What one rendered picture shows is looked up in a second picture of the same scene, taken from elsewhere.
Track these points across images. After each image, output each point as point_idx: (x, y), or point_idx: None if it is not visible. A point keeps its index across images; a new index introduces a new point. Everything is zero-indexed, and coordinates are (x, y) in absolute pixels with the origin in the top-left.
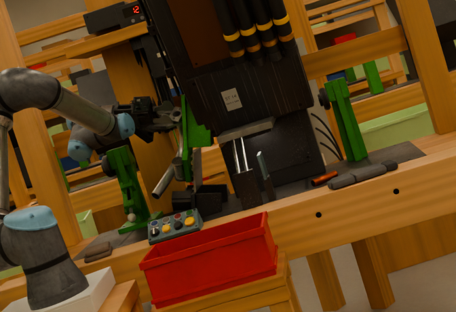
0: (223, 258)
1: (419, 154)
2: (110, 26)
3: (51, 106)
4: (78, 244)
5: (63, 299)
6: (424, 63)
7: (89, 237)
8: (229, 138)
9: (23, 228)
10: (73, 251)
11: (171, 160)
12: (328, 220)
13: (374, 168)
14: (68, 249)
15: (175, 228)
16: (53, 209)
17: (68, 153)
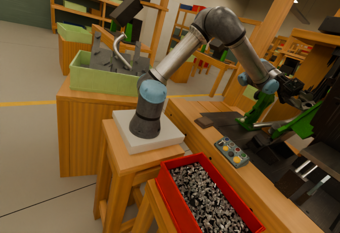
0: (186, 225)
1: None
2: (335, 32)
3: (227, 46)
4: (229, 106)
5: (132, 133)
6: None
7: (237, 107)
8: (311, 159)
9: (140, 91)
10: (221, 108)
11: (289, 116)
12: None
13: None
14: (224, 105)
15: (227, 153)
16: (234, 89)
17: (237, 77)
